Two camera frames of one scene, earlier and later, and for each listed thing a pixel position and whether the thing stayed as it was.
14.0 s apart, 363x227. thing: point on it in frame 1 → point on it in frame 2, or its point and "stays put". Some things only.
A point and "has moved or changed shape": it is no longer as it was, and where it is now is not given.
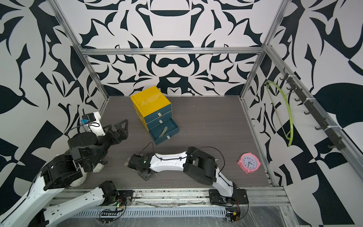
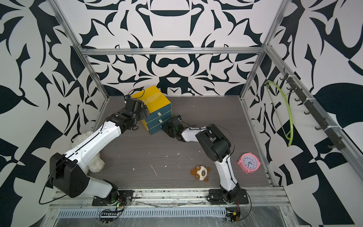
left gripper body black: [105, 144] → [143, 115]
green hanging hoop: [276, 83] stays put
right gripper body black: [142, 176] → [168, 129]
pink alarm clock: [249, 162] stays put
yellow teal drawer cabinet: [154, 109] has moved or changed shape
